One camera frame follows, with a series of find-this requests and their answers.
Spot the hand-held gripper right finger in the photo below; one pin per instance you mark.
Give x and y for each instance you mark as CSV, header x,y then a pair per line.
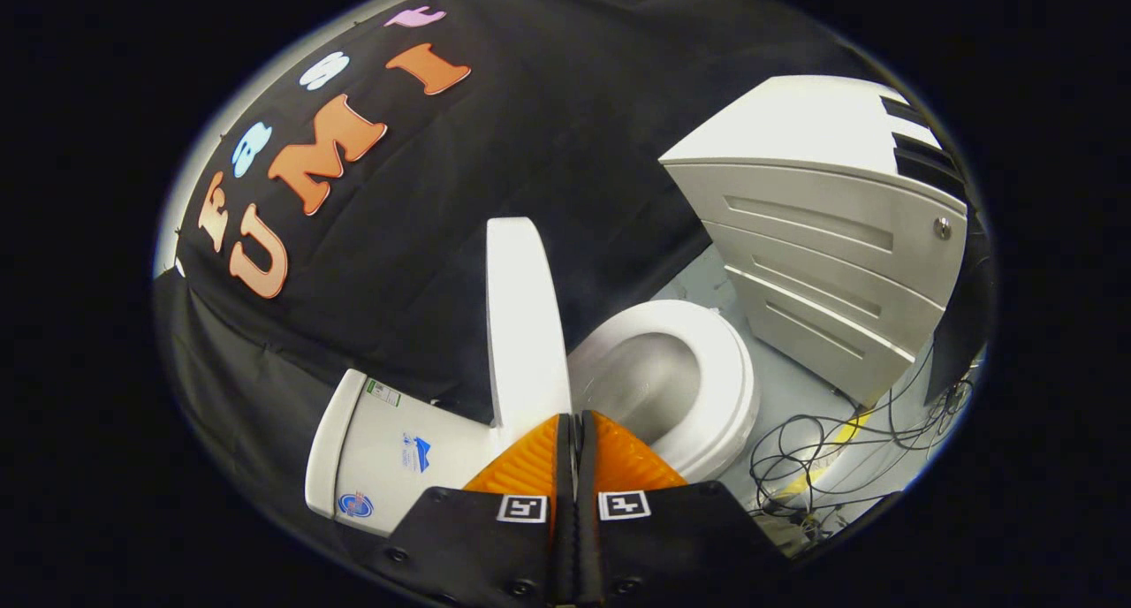
x,y
680,546

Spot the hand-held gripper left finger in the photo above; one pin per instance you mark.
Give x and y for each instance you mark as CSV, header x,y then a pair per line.
x,y
477,546

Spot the white toilet bowl with seat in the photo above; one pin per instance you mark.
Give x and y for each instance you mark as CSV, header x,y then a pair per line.
x,y
720,369

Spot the white drawer cabinet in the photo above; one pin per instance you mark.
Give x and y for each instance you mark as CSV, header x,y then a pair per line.
x,y
822,237

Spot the black backdrop cloth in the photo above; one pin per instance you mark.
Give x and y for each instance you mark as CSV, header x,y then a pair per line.
x,y
530,148

